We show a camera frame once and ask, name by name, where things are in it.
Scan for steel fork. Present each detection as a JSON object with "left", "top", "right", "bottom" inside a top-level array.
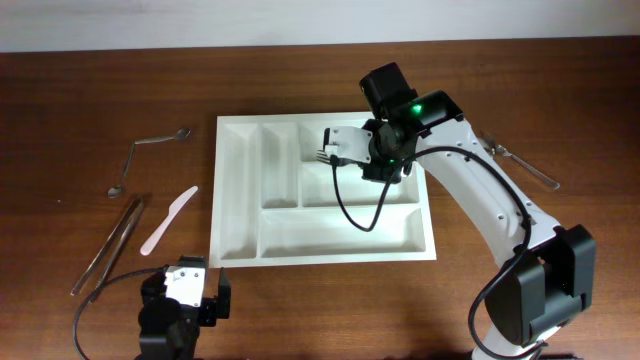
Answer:
[
  {"left": 478, "top": 132, "right": 560, "bottom": 190},
  {"left": 316, "top": 150, "right": 331, "bottom": 165}
]

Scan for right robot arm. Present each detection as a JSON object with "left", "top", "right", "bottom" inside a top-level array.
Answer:
[{"left": 359, "top": 63, "right": 596, "bottom": 359}]

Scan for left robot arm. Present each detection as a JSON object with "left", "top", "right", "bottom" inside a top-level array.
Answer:
[{"left": 138, "top": 256, "right": 232, "bottom": 360}]

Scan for white plastic knife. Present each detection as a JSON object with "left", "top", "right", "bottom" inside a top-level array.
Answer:
[{"left": 140, "top": 186, "right": 199, "bottom": 256}]

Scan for white cutlery tray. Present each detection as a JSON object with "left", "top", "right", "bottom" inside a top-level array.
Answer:
[{"left": 209, "top": 112, "right": 436, "bottom": 268}]

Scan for steel tongs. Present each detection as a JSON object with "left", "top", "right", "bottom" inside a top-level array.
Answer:
[{"left": 70, "top": 197, "right": 145, "bottom": 296}]

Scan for small steel teaspoon lower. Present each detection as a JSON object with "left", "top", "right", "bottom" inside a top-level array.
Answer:
[{"left": 107, "top": 143, "right": 136, "bottom": 199}]

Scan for small steel teaspoon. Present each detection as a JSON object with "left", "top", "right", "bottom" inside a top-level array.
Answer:
[
  {"left": 107, "top": 143, "right": 136, "bottom": 199},
  {"left": 134, "top": 128, "right": 191, "bottom": 145}
]

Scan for small steel teaspoon upper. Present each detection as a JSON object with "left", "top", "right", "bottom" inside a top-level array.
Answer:
[{"left": 134, "top": 128, "right": 191, "bottom": 145}]

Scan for right black camera cable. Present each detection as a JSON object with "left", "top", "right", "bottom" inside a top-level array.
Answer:
[{"left": 329, "top": 145, "right": 546, "bottom": 360}]

